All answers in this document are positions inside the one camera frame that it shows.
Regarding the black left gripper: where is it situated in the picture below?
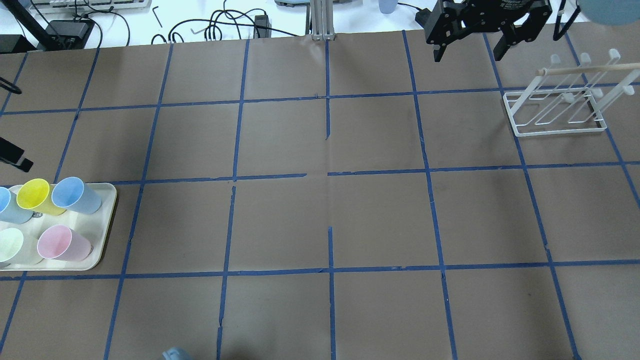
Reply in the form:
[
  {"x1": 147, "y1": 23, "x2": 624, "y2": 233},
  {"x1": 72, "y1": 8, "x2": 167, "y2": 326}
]
[{"x1": 0, "y1": 137, "x2": 34, "y2": 173}]

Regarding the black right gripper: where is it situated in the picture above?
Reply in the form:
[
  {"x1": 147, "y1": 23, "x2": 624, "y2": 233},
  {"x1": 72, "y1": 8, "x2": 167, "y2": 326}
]
[{"x1": 425, "y1": 0, "x2": 553, "y2": 63}]

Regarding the yellow plastic cup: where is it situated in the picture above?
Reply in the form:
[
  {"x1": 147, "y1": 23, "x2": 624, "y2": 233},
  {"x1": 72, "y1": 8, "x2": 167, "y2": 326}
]
[{"x1": 16, "y1": 178, "x2": 66, "y2": 216}]

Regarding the light blue plastic cup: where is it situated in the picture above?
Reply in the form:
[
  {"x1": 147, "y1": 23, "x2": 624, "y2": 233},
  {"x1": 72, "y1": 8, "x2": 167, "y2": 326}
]
[{"x1": 51, "y1": 177, "x2": 102, "y2": 215}]

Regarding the pale green plastic cup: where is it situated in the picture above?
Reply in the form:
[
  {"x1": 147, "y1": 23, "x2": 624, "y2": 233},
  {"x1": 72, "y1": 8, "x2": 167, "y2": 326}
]
[{"x1": 0, "y1": 227, "x2": 44, "y2": 268}]

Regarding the blue cup on desk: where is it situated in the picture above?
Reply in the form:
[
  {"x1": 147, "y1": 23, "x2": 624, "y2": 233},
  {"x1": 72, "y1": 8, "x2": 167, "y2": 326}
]
[{"x1": 378, "y1": 0, "x2": 399, "y2": 15}]

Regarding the pink plastic cup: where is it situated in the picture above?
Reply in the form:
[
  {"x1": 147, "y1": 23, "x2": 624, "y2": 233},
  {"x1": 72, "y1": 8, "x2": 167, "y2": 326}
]
[{"x1": 37, "y1": 224, "x2": 93, "y2": 262}]

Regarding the cream plastic tray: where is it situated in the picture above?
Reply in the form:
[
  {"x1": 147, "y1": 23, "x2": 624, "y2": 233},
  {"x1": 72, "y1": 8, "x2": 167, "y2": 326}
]
[{"x1": 0, "y1": 183, "x2": 117, "y2": 272}]

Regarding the black power adapter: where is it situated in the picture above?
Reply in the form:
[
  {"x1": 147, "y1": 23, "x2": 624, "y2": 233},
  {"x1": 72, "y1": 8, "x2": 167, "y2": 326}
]
[{"x1": 45, "y1": 19, "x2": 95, "y2": 50}]

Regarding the white wire cup rack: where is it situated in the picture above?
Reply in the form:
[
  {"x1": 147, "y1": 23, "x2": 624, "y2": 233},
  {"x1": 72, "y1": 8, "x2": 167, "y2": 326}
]
[{"x1": 502, "y1": 48, "x2": 639, "y2": 138}]

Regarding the aluminium frame post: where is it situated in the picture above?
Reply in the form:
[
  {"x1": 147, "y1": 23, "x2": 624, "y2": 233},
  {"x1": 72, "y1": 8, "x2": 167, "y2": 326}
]
[{"x1": 310, "y1": 0, "x2": 336, "y2": 41}]

